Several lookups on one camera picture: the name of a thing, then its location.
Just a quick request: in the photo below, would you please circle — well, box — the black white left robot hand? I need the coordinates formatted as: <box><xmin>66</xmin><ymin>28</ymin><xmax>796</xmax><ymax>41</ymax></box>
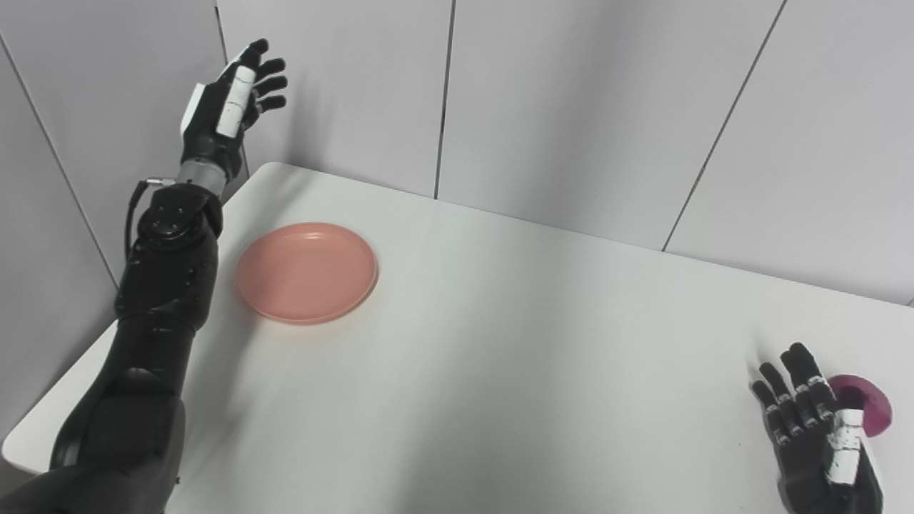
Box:
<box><xmin>179</xmin><ymin>39</ymin><xmax>289</xmax><ymax>181</ymax></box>

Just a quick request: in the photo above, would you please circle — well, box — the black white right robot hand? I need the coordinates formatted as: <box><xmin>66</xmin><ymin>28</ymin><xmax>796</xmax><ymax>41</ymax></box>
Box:
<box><xmin>750</xmin><ymin>342</ymin><xmax>885</xmax><ymax>514</ymax></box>

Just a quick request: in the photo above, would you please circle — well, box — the purple red onion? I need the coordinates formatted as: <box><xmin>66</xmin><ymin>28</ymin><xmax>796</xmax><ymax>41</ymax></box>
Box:
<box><xmin>828</xmin><ymin>374</ymin><xmax>893</xmax><ymax>437</ymax></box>

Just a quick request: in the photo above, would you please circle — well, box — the pink round plate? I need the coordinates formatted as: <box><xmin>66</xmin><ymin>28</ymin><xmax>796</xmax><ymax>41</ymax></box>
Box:
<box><xmin>236</xmin><ymin>222</ymin><xmax>378</xmax><ymax>326</ymax></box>

